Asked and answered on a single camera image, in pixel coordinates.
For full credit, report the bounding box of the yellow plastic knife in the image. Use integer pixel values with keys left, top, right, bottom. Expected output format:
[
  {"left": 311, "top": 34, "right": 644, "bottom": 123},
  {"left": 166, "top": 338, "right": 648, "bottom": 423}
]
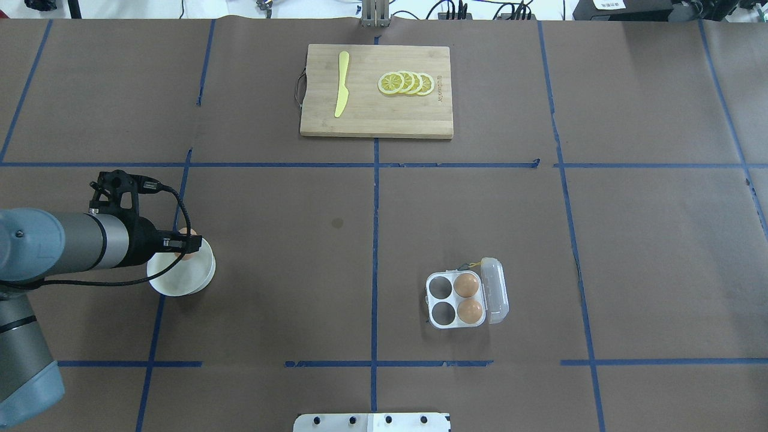
[{"left": 334, "top": 51, "right": 349, "bottom": 118}]

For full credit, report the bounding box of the wooden cutting board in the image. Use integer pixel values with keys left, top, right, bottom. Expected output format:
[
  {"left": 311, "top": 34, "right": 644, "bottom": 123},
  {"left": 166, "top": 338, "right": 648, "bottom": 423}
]
[{"left": 300, "top": 44, "right": 454, "bottom": 140}]

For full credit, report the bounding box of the brown egg in box far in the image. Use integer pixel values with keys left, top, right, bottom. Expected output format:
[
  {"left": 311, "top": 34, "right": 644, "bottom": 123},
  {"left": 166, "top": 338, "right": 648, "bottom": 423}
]
[{"left": 453, "top": 272, "right": 481, "bottom": 298}]

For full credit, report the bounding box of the aluminium frame post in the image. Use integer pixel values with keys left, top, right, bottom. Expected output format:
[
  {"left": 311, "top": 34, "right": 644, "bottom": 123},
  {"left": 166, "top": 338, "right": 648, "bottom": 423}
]
[{"left": 361, "top": 0, "right": 391, "bottom": 28}]

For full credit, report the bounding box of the brown egg from bowl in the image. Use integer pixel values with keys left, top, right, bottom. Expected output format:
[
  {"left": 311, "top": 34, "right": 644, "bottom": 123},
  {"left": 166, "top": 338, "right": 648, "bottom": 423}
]
[{"left": 175, "top": 227, "right": 197, "bottom": 262}]

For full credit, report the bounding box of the clear plastic egg box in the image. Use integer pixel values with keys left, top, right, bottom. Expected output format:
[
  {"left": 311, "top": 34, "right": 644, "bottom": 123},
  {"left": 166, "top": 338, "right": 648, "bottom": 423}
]
[{"left": 425, "top": 257, "right": 510, "bottom": 330}]

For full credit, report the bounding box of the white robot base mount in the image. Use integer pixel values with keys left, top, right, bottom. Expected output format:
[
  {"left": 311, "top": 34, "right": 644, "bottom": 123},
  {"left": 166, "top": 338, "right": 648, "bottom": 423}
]
[{"left": 292, "top": 412, "right": 452, "bottom": 431}]

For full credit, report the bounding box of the brown egg in box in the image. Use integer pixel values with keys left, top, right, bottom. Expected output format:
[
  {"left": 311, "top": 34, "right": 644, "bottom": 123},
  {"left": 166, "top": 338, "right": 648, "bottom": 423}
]
[
  {"left": 457, "top": 299, "right": 484, "bottom": 325},
  {"left": 453, "top": 272, "right": 481, "bottom": 298}
]

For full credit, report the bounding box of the white bowl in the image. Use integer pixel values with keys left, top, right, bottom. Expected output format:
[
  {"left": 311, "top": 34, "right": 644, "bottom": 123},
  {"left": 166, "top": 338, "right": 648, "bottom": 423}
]
[{"left": 149, "top": 239, "right": 217, "bottom": 297}]

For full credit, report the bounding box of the lemon slice farthest from knife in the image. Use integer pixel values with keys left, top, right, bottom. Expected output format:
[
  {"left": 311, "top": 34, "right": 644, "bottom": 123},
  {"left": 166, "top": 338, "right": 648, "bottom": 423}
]
[{"left": 415, "top": 73, "right": 434, "bottom": 96}]

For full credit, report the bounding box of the black camera cable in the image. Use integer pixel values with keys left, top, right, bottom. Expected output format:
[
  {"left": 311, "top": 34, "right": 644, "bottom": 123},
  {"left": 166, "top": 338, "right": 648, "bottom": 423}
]
[{"left": 0, "top": 182, "right": 193, "bottom": 291}]

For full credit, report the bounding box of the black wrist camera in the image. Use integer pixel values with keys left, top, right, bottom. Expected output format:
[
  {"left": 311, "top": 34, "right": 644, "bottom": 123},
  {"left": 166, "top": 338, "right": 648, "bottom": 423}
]
[{"left": 88, "top": 170, "right": 164, "bottom": 217}]

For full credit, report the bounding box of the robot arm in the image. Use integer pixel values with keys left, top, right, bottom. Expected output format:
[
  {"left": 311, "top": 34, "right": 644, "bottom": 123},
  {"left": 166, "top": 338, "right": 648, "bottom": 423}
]
[{"left": 1, "top": 208, "right": 203, "bottom": 430}]

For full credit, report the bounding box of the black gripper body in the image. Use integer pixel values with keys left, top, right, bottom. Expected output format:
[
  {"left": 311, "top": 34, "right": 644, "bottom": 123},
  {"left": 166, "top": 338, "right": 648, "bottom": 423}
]
[{"left": 123, "top": 216, "right": 162, "bottom": 267}]

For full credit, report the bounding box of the brown egg in box near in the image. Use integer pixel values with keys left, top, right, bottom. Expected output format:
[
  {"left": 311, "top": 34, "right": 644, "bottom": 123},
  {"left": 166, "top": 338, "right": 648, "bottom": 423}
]
[{"left": 457, "top": 299, "right": 484, "bottom": 325}]

